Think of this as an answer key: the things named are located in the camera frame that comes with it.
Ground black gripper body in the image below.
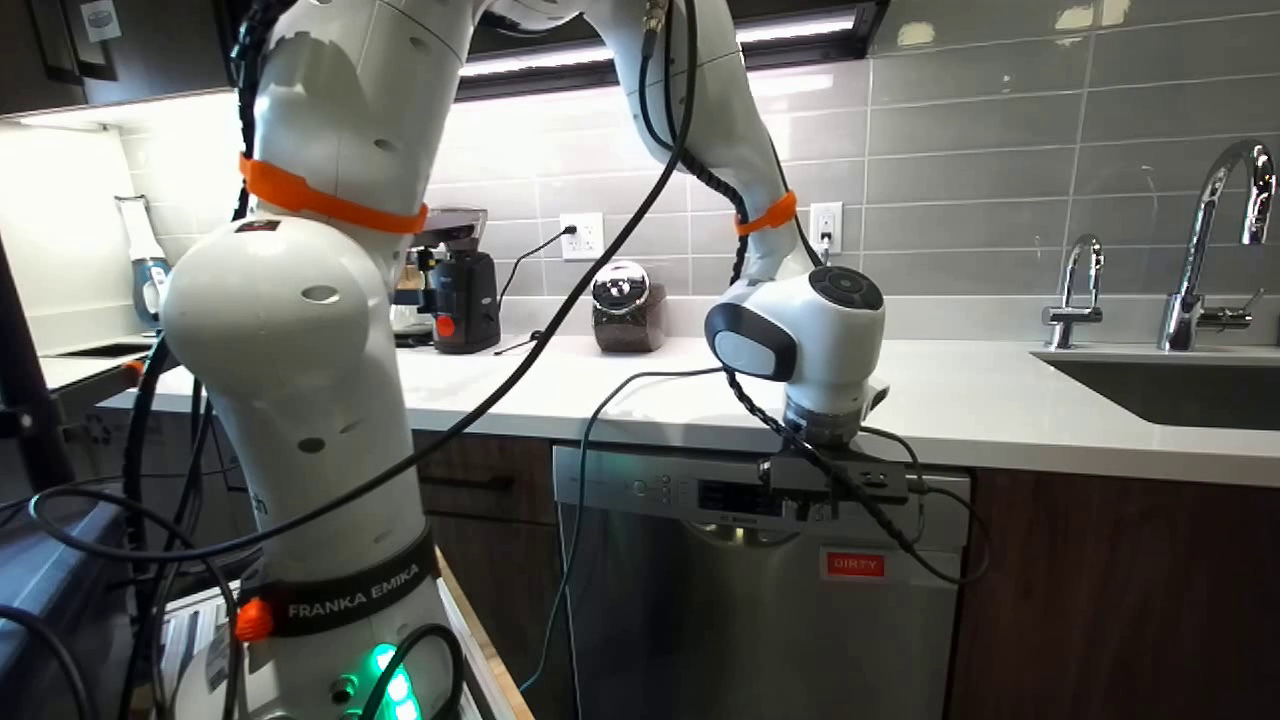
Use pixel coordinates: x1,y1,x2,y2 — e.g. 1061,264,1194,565
788,442,882,511

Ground black coffee machine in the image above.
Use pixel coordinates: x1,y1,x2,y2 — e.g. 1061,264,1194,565
411,203,508,361

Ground red dishwasher sticker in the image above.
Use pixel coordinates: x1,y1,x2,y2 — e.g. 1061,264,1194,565
815,544,893,583

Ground stainless steel dishwasher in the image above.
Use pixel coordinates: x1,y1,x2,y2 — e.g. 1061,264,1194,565
546,442,979,720

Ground dark round appliance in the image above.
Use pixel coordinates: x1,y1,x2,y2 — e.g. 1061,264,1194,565
588,256,666,361

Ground small chrome faucet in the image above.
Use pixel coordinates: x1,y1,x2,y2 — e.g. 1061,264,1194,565
1041,234,1114,357

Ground wood cabinet door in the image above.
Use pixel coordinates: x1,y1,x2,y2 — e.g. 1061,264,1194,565
943,463,1280,720

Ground wood drawer cabinet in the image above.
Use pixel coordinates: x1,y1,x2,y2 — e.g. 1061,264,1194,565
407,429,559,720

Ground undermount kitchen sink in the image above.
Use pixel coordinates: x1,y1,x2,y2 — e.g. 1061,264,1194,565
1029,345,1280,438

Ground wooden-edged robot table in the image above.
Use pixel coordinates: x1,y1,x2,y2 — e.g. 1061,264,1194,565
427,548,542,720

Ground tall chrome faucet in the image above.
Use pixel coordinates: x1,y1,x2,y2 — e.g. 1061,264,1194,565
1151,131,1280,357

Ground under-cabinet light strip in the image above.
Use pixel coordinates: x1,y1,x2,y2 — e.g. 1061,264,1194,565
453,9,866,87

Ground clear glass jar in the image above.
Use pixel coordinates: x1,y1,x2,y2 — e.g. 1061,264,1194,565
108,193,180,331

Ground grey-blue box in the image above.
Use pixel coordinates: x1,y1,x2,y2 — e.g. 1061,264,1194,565
0,493,144,720

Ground dark upper cabinet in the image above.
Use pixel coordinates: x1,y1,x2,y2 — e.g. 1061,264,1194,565
0,0,251,121

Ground black pole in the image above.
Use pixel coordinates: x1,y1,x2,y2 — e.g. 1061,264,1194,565
0,238,75,506

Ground black wrist cable loops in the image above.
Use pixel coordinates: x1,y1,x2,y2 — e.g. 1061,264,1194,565
718,365,976,591

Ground white wall outlet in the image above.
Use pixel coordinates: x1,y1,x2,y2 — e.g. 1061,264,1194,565
557,207,607,264
803,197,850,259

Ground teal power cable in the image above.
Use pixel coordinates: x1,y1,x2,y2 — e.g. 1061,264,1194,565
518,365,733,720

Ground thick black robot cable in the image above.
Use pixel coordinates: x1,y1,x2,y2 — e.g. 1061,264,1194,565
19,0,815,576

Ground thin black appliance cord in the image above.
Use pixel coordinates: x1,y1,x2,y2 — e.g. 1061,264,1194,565
491,222,579,361

